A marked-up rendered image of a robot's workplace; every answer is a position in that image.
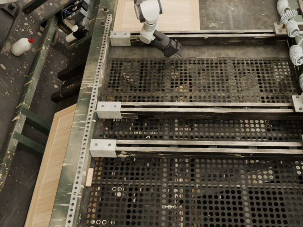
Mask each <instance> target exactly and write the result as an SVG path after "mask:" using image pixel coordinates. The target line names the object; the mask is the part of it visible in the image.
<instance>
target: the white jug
mask: <svg viewBox="0 0 303 227"><path fill-rule="evenodd" d="M32 43H33V39H32V38H29V39H27V38H21V39H20V40H19V41H17V42H16V43H14V44H12V45H11V48H10V50H11V52H12V53H13V54H14V55H16V56H20V55H22V54H23V53H25V52H26V51H28V50H30V48H31V46H32Z"/></svg>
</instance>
